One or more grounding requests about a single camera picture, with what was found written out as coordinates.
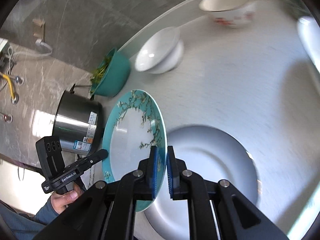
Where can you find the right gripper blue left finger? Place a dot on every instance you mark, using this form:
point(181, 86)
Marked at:
point(147, 184)

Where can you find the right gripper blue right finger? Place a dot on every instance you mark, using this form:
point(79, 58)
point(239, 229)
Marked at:
point(177, 186)

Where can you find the teal floral plate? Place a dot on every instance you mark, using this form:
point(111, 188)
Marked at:
point(134, 125)

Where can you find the white bowl red flowers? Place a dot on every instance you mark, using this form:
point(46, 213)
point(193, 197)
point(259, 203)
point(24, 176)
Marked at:
point(230, 13)

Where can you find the white bowl blue rim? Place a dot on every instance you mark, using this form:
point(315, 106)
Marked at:
point(308, 31)

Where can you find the person's left forearm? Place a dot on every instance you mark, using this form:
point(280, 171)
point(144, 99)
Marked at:
point(16, 225)

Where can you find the person's left hand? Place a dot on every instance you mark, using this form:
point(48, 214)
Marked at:
point(60, 202)

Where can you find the large white plate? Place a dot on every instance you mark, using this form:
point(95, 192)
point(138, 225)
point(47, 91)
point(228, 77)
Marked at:
point(213, 154)

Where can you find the stainless steel pot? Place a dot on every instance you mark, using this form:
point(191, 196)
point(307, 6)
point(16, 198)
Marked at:
point(78, 123)

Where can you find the teal basin with greens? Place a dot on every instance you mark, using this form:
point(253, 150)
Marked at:
point(111, 75)

